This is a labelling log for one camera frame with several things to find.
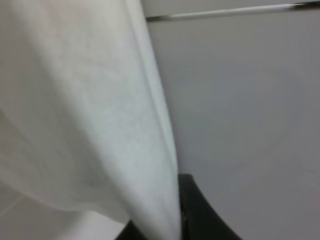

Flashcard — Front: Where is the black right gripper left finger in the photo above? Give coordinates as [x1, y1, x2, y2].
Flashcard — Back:
[115, 220, 149, 240]

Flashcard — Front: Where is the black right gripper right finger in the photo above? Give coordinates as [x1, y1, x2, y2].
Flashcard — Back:
[178, 174, 241, 240]

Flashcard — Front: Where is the white short sleeve t-shirt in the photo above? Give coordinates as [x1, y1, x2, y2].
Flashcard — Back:
[0, 0, 182, 240]

